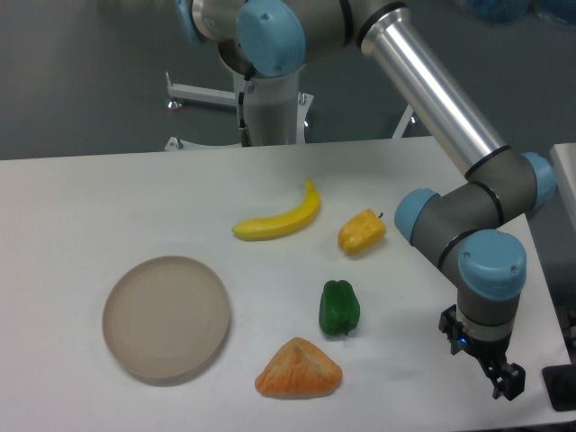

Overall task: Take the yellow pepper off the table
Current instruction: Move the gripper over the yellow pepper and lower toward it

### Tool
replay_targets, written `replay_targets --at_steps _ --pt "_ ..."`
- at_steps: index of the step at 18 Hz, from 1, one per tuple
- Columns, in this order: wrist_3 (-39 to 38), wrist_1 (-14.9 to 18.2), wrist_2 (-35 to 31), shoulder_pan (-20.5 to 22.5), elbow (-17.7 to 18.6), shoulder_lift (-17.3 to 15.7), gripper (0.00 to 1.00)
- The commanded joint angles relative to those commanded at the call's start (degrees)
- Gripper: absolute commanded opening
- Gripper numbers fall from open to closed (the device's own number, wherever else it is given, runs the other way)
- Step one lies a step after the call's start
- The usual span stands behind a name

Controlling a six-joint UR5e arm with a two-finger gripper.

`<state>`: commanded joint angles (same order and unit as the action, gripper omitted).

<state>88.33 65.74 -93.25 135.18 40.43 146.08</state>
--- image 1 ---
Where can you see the black device at right edge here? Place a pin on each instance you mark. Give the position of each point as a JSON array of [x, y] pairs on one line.
[[559, 382]]

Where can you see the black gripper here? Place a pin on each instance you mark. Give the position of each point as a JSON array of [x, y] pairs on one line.
[[508, 380]]

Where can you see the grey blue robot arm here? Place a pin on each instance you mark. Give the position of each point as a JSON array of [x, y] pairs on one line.
[[266, 43]]

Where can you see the beige round plate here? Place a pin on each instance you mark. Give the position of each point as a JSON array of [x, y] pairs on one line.
[[166, 318]]

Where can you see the green pepper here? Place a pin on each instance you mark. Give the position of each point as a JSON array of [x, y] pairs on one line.
[[339, 308]]

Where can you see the yellow pepper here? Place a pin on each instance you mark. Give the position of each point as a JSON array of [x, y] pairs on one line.
[[361, 232]]

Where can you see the orange bread triangle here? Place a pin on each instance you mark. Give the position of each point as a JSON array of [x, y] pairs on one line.
[[299, 369]]

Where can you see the yellow banana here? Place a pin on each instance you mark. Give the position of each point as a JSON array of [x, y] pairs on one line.
[[282, 224]]

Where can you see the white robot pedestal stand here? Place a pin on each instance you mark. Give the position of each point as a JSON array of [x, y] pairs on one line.
[[270, 111]]

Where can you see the blue object top right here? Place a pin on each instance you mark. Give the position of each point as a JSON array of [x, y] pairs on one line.
[[560, 13]]

